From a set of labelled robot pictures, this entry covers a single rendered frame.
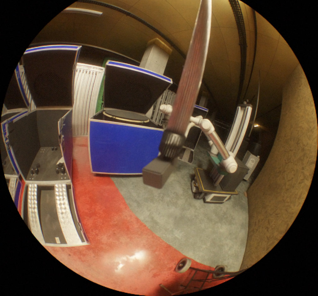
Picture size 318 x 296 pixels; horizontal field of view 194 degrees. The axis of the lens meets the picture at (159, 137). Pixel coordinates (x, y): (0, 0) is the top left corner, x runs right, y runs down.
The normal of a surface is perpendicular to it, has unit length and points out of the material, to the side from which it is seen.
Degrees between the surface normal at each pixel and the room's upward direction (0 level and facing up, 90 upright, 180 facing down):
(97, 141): 90
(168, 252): 0
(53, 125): 90
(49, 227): 2
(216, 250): 0
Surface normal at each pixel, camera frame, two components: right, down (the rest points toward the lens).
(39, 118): 0.65, 0.40
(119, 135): 0.40, 0.38
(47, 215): 0.29, -0.91
